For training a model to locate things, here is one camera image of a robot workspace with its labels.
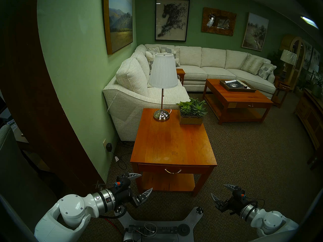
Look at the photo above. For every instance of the grey robot base frame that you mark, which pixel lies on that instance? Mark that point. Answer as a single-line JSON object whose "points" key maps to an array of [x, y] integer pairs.
{"points": [[186, 218]]}

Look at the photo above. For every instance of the beige wall outlet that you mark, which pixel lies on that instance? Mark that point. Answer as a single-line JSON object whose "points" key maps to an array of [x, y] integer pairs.
{"points": [[104, 144]]}

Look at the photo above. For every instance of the fluorescent ceiling light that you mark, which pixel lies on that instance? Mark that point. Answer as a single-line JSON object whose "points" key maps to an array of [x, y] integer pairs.
{"points": [[309, 21]]}

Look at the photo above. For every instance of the tall leafy floor plant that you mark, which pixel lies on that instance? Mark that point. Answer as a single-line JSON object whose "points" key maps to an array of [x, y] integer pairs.
{"points": [[275, 61]]}

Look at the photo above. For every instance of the orange wooden end table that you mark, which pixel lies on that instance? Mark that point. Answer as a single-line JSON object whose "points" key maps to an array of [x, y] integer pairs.
{"points": [[171, 140]]}

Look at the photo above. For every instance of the grey patchwork throw pillow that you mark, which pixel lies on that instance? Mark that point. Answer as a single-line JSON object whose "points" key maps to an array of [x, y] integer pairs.
{"points": [[266, 70], [176, 55], [149, 57]]}

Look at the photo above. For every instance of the striped beige throw pillow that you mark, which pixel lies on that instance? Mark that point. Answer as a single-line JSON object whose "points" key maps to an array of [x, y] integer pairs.
{"points": [[251, 64], [154, 49]]}

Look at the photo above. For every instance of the light wooden sideboard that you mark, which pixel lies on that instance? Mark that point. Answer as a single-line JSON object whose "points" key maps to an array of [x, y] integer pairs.
{"points": [[310, 115]]}

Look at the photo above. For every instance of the potted green plant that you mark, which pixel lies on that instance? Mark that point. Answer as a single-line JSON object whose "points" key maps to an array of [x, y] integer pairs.
{"points": [[318, 84]]}

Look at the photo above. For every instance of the orange wooden coffee table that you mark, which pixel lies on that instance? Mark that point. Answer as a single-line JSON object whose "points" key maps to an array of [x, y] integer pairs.
{"points": [[234, 97]]}

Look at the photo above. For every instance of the cream sectional sofa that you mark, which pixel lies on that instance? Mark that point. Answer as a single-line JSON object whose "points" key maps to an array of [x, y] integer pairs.
{"points": [[212, 57]]}

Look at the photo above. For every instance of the dark hardcover book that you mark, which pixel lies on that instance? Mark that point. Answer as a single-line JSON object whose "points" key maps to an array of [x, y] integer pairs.
{"points": [[235, 85]]}

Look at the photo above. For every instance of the succulent plants in box planter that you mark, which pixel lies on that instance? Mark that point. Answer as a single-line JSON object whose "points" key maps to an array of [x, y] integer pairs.
{"points": [[191, 110]]}

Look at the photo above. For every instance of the arched light wood cabinet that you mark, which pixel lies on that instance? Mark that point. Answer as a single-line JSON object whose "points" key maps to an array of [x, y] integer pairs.
{"points": [[299, 55]]}

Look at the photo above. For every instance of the small wooden side table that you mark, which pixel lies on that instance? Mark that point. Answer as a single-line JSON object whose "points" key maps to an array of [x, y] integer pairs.
{"points": [[180, 72]]}

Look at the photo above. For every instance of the black power adapter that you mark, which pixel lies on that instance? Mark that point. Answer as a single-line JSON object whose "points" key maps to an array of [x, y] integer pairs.
{"points": [[109, 147]]}

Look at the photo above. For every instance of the white shade chrome table lamp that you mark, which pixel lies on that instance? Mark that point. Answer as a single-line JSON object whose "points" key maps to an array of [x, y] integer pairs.
{"points": [[163, 70]]}

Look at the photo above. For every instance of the framed palm tree picture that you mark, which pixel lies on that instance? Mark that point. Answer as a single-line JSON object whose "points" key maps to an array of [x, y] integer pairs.
{"points": [[315, 61], [307, 55]]}

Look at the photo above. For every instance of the framed mountain landscape painting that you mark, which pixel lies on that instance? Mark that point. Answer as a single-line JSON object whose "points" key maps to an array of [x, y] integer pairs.
{"points": [[119, 22]]}

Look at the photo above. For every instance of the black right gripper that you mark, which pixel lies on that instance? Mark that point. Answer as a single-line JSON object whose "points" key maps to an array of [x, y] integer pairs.
{"points": [[233, 203]]}

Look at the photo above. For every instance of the dark wooden end table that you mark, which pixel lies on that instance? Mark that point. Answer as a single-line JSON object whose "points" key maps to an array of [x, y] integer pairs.
{"points": [[282, 87]]}

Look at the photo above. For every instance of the black framed horse artwork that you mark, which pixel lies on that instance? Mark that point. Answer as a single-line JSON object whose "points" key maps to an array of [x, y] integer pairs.
{"points": [[172, 19]]}

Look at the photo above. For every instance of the dark brown wooden door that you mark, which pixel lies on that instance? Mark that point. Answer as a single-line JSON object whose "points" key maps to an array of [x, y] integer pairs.
{"points": [[30, 92]]}

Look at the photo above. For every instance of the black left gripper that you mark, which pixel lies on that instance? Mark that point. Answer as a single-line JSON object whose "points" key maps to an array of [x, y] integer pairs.
{"points": [[123, 192]]}

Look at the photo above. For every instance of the lamp with wrapped shade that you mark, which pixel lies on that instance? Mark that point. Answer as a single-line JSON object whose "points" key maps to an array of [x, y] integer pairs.
{"points": [[288, 57]]}

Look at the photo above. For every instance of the dark wooden serving tray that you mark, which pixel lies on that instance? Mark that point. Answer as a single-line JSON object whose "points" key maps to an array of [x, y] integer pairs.
{"points": [[249, 89]]}

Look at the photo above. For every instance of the framed tree path painting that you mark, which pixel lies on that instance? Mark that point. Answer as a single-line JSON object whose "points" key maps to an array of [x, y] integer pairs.
{"points": [[254, 32]]}

